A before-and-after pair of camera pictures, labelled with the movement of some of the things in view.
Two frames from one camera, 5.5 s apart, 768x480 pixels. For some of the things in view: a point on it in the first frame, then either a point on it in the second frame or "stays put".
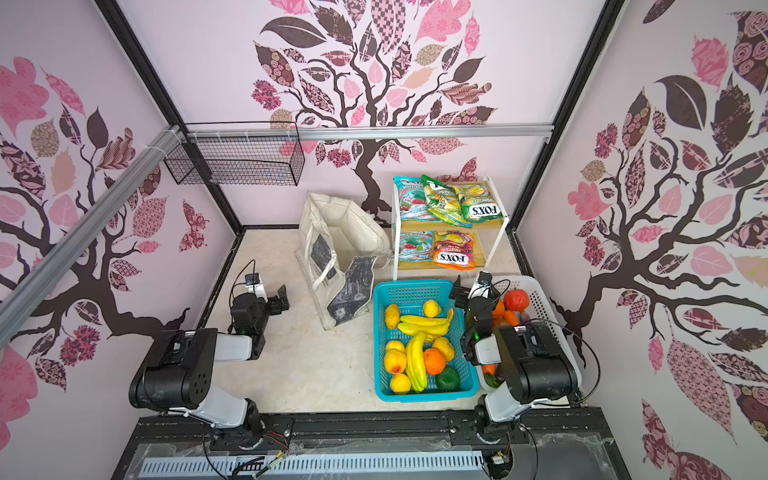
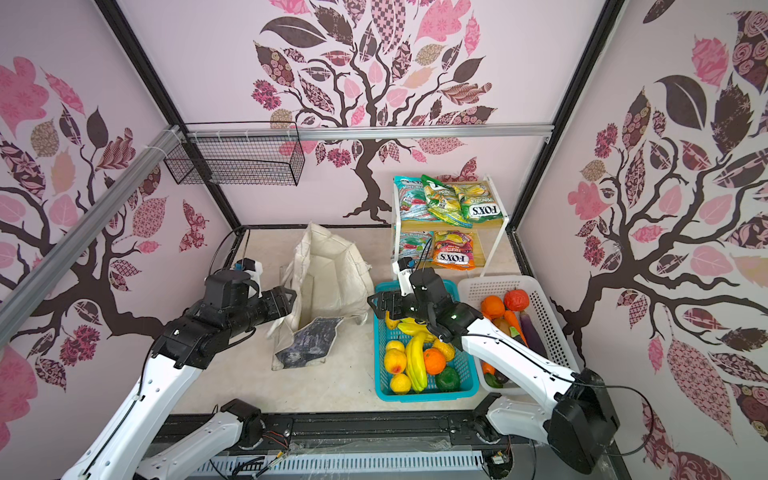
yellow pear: (444, 344) stays put
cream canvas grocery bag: (340, 244) -> (331, 279)
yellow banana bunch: (415, 362) stays put
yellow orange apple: (395, 360) stays put
